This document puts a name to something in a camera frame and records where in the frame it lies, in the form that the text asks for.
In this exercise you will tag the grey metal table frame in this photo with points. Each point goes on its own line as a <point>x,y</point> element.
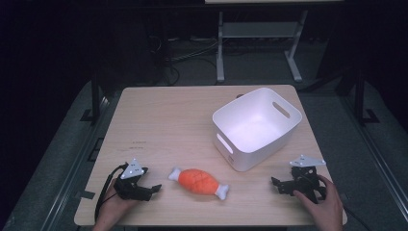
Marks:
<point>256,41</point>

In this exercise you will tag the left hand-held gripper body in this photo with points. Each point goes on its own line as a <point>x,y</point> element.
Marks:
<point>131,184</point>

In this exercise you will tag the black metal stand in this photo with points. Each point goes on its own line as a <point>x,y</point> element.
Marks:
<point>361,99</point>
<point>94,99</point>

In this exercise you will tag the person's right hand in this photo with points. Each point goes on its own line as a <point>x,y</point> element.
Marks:
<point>322,205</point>

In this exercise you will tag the white plastic storage bin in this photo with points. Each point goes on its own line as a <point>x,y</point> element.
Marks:
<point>255,128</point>

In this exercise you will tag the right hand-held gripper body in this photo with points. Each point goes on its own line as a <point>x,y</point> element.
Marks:
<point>304,179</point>

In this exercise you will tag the orange plush meat toy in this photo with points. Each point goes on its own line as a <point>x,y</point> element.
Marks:
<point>198,182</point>

